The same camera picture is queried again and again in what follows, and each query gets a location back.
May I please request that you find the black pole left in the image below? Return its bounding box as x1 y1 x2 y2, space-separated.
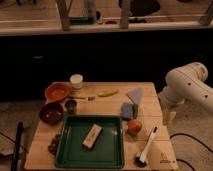
10 122 24 171

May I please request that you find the small dark cup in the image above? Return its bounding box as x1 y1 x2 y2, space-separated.
65 99 77 114

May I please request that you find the bunch of grapes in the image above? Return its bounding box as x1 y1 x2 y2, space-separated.
48 134 60 155

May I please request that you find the white cup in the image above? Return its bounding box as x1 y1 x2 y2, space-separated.
70 74 83 89

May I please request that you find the wooden block in tray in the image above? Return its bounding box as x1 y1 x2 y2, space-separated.
83 124 102 149

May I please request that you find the white dish brush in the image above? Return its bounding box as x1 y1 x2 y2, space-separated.
135 127 157 167

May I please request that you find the dark red bowl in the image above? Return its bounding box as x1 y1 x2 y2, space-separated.
39 103 64 125

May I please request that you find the green plastic tray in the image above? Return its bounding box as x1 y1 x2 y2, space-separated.
55 115 124 169

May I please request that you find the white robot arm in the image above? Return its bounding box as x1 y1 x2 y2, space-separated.
158 62 213 125

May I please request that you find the orange bowl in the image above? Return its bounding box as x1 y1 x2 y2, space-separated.
45 83 71 103

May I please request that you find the blue green sponge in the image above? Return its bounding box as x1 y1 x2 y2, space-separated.
121 103 138 120

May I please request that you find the black cable right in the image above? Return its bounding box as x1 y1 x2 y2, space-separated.
169 132 213 171

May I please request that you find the red apple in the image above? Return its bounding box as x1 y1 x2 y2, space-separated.
127 119 142 135

